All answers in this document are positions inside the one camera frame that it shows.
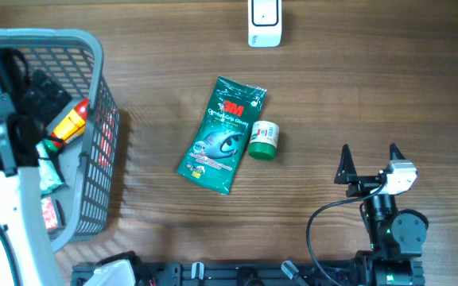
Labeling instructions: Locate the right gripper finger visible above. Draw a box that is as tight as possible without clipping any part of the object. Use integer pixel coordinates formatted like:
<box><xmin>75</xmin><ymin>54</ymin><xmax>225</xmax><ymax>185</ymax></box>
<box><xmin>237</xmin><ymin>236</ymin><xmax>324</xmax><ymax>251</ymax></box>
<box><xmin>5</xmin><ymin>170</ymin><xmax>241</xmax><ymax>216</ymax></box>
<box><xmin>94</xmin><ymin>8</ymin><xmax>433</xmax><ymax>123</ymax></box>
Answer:
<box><xmin>390</xmin><ymin>143</ymin><xmax>405</xmax><ymax>160</ymax></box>
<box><xmin>334</xmin><ymin>144</ymin><xmax>358</xmax><ymax>184</ymax></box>

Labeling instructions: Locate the green lid white jar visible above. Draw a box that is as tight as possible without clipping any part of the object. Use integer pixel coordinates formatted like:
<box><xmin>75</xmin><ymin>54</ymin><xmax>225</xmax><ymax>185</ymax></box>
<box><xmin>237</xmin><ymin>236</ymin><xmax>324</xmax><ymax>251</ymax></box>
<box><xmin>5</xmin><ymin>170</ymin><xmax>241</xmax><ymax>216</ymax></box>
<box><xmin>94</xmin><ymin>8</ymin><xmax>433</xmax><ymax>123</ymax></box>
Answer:
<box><xmin>248</xmin><ymin>121</ymin><xmax>280</xmax><ymax>160</ymax></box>

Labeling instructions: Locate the green 3M gloves packet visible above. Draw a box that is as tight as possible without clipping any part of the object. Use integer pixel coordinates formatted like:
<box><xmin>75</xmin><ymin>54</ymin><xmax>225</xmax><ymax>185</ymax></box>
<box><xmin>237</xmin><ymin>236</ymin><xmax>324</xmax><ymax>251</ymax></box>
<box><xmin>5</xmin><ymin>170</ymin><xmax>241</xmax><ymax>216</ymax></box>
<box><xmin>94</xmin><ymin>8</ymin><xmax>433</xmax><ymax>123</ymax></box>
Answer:
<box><xmin>177</xmin><ymin>76</ymin><xmax>267</xmax><ymax>195</ymax></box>

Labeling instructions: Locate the red sriracha sauce bottle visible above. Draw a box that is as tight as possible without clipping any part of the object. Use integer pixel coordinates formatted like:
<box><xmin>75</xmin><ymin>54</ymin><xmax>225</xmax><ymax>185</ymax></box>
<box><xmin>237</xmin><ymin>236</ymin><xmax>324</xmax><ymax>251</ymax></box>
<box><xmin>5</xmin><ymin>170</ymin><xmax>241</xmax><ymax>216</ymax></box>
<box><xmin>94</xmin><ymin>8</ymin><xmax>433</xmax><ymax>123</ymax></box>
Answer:
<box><xmin>45</xmin><ymin>99</ymin><xmax>90</xmax><ymax>153</ymax></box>

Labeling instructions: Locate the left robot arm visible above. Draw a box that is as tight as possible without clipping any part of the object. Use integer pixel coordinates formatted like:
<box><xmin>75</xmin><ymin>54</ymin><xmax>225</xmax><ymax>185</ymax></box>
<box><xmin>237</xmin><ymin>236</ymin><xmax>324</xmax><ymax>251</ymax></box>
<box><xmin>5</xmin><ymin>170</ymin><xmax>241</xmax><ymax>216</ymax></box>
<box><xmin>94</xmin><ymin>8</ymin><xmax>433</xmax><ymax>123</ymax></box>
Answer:
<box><xmin>0</xmin><ymin>48</ymin><xmax>119</xmax><ymax>285</ymax></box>

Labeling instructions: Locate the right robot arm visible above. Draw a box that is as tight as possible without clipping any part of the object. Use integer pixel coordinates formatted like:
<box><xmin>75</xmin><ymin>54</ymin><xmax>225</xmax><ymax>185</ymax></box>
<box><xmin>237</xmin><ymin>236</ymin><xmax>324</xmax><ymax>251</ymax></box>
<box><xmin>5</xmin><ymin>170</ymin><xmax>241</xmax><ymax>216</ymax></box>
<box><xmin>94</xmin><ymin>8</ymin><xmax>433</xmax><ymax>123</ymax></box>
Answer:
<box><xmin>334</xmin><ymin>144</ymin><xmax>429</xmax><ymax>286</ymax></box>

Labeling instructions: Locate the white barcode scanner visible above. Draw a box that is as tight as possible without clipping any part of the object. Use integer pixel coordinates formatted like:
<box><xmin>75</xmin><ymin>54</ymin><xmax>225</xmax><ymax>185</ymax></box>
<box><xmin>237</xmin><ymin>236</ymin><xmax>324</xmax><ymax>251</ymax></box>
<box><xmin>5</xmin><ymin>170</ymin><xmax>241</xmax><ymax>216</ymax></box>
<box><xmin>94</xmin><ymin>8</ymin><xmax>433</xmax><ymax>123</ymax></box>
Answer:
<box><xmin>247</xmin><ymin>0</ymin><xmax>282</xmax><ymax>48</ymax></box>

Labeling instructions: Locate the pale green wipes packet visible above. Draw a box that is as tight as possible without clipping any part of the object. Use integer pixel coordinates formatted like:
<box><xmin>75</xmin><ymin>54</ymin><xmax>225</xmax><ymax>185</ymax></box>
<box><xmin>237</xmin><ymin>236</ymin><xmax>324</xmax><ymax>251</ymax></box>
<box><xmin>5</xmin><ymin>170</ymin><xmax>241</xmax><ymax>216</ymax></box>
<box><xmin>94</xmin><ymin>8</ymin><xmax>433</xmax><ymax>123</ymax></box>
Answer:
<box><xmin>36</xmin><ymin>141</ymin><xmax>64</xmax><ymax>195</ymax></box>

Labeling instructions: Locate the grey plastic mesh basket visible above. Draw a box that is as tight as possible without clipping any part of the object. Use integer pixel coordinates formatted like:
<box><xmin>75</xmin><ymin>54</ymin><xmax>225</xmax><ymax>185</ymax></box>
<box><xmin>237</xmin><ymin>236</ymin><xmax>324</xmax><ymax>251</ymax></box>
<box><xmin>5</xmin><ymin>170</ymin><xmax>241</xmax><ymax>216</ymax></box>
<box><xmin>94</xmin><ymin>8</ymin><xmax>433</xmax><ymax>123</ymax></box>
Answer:
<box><xmin>0</xmin><ymin>29</ymin><xmax>120</xmax><ymax>251</ymax></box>

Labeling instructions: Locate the red tissue packet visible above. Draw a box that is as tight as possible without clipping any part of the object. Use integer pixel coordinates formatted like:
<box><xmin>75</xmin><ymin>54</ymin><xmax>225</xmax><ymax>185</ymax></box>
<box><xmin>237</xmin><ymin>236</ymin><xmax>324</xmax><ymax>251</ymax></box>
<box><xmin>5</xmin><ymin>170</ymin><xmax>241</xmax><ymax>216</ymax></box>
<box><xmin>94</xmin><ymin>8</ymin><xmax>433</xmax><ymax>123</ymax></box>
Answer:
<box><xmin>41</xmin><ymin>196</ymin><xmax>61</xmax><ymax>231</ymax></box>

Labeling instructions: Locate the right camera cable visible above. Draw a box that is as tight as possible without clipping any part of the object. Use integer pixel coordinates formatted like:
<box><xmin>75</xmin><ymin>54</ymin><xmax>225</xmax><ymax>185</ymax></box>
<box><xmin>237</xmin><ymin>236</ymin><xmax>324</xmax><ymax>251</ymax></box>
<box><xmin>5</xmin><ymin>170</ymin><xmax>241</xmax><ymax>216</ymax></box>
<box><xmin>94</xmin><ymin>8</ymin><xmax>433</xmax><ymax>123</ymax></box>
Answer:
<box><xmin>305</xmin><ymin>174</ymin><xmax>389</xmax><ymax>286</ymax></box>

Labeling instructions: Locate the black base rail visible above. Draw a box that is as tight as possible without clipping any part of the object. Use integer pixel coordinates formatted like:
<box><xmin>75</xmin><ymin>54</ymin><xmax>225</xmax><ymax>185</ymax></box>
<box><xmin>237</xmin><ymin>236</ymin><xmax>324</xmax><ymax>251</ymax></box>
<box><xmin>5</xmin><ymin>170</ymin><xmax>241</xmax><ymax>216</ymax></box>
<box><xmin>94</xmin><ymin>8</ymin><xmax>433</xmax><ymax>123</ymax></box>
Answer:
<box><xmin>71</xmin><ymin>260</ymin><xmax>427</xmax><ymax>286</ymax></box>

